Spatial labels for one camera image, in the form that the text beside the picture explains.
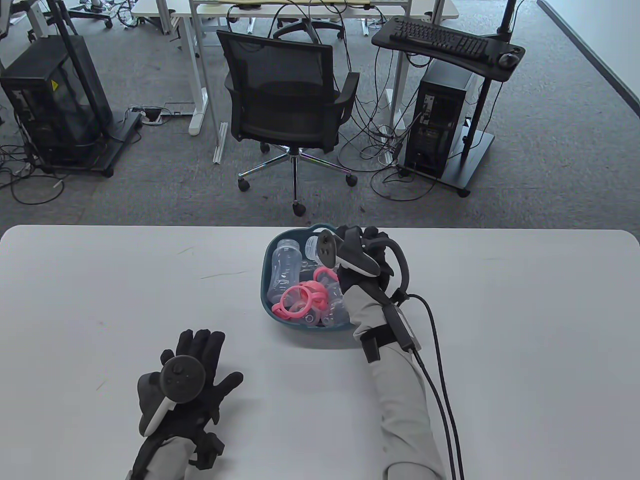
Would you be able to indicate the black swivel chair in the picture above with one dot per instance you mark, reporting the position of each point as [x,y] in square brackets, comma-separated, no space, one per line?
[300,27]

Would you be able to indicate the black rolling workstation stand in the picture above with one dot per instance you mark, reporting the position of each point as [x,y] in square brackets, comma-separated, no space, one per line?
[382,37]

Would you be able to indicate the black mesh office chair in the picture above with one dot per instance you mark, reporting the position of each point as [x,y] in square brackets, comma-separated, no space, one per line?
[280,75]

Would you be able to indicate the person's left hand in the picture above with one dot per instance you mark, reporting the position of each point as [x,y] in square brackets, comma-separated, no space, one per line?
[210,360]

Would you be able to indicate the black rolling cart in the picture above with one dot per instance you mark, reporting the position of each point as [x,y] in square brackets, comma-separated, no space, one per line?
[122,132]

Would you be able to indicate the black computer tower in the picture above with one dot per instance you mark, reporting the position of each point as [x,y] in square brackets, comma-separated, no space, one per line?
[435,125]

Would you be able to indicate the black computer mouse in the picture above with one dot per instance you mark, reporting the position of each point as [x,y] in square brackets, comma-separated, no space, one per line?
[508,60]

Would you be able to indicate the person's right hand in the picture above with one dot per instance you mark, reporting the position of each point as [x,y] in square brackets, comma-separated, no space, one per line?
[382,265]

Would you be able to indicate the white standing desk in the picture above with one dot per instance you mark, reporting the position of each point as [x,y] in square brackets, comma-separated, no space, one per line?
[150,9]

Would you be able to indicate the black white handheld controller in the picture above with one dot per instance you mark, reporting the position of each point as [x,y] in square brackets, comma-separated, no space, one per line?
[327,247]
[180,377]

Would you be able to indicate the black glass computer case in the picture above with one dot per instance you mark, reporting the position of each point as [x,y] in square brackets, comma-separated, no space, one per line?
[50,100]

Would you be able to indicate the teal plastic basin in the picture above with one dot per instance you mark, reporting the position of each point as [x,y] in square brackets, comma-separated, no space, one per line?
[265,292]

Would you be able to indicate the silver aluminium profile bar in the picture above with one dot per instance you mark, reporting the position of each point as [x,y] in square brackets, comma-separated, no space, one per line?
[221,145]

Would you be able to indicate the black forearm battery box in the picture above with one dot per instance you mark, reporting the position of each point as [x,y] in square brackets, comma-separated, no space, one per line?
[402,325]

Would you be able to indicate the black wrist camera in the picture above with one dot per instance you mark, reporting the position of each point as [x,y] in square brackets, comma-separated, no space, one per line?
[210,450]

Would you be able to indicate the black chair base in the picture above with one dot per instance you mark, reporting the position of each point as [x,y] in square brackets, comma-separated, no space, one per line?
[95,15]

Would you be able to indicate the black keyboard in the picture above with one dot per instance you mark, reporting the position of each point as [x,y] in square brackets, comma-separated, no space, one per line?
[435,37]

